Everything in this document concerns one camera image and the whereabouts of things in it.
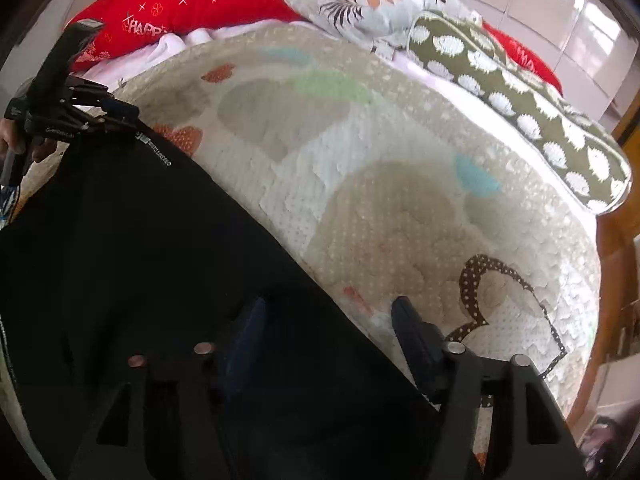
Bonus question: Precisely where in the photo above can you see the black pants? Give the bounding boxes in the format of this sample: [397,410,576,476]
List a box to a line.
[1,132,437,479]

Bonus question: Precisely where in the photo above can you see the white wardrobe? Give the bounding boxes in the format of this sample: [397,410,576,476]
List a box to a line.
[462,0,639,131]

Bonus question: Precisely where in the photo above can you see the pink white blanket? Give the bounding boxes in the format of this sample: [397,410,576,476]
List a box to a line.
[73,20,336,99]

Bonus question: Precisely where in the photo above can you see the patchwork heart quilt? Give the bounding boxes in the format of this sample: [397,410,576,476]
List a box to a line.
[118,40,601,413]

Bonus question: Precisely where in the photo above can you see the olive sheep bolster pillow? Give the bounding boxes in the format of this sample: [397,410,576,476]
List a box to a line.
[407,11,632,214]

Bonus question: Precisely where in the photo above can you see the red long pillow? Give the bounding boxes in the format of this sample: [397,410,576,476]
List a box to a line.
[72,0,302,72]

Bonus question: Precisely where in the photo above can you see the person left hand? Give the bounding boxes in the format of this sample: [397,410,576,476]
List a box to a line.
[0,118,58,162]

